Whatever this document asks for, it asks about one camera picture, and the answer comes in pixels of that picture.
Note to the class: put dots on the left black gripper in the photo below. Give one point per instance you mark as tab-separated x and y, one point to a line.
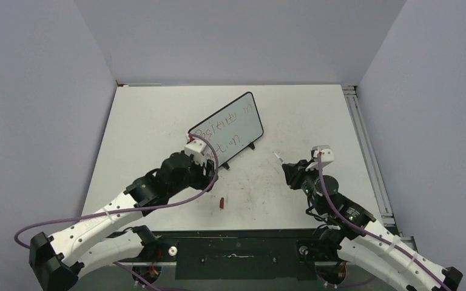
203	180

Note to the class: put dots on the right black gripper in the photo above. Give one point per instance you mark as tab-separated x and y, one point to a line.
293	172

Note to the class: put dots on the white marker pen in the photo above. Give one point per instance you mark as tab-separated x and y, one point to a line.
279	159

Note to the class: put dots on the small black-framed whiteboard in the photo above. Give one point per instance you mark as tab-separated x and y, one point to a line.
233	128

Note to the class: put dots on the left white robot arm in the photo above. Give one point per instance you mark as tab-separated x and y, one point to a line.
59	260

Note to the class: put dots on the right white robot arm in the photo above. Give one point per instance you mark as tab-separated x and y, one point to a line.
351	233

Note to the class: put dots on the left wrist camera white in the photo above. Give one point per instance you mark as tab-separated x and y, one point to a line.
195	149

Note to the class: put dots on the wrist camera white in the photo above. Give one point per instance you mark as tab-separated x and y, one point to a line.
195	149
320	156

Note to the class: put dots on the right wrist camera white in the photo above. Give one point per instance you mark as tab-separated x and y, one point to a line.
320	156

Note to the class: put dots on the aluminium frame rail right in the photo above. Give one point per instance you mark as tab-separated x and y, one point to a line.
369	156

